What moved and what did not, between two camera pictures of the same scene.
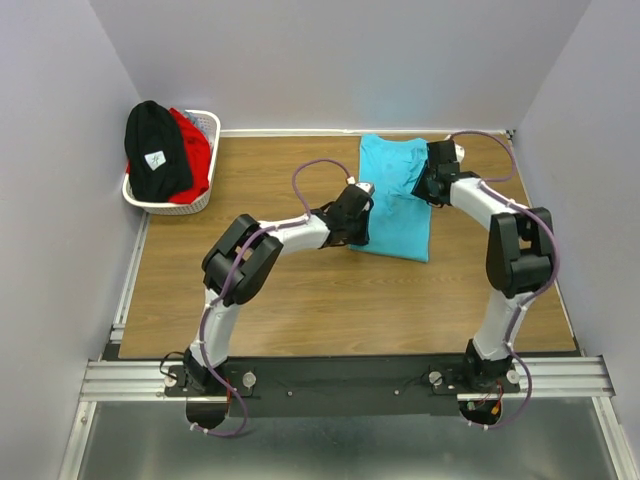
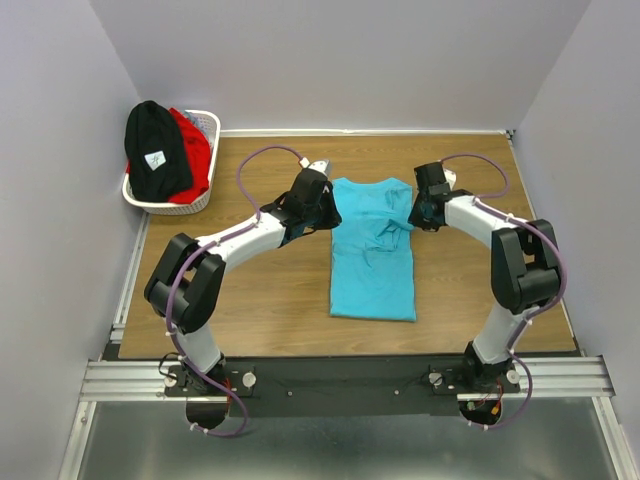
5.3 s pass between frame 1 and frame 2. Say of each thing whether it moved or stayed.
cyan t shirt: moved
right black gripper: moved
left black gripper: moved
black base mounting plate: stayed
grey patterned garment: stayed
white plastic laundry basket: stayed
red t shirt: stayed
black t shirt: stayed
